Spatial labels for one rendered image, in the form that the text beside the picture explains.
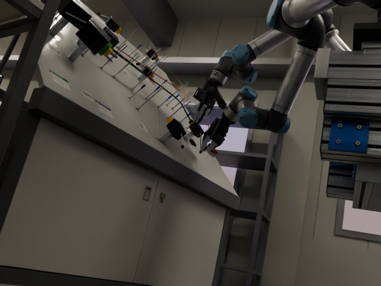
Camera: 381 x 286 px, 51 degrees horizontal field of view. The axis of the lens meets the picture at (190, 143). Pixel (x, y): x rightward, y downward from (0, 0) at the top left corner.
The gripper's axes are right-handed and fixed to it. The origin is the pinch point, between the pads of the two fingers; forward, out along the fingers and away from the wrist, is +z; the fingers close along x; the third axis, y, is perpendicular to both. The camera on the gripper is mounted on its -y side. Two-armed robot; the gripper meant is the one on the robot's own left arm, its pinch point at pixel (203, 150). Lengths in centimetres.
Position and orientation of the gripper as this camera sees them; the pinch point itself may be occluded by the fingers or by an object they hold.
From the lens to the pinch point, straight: 181.3
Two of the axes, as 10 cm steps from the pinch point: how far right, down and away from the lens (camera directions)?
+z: -5.4, 6.8, 5.0
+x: -8.2, -5.5, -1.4
